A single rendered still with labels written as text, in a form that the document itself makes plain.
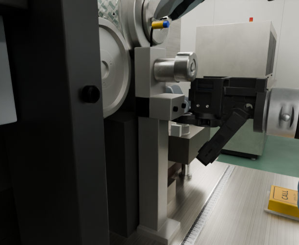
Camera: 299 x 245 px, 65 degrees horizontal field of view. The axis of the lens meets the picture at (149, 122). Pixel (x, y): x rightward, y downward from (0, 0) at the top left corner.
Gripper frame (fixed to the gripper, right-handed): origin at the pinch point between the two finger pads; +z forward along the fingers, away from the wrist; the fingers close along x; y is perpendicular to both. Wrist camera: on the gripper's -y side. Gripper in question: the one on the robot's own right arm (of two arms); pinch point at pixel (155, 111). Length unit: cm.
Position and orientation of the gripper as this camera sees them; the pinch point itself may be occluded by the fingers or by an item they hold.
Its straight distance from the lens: 47.4
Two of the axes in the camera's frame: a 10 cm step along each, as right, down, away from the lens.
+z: -8.6, -1.2, 4.9
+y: 0.0, -9.7, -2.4
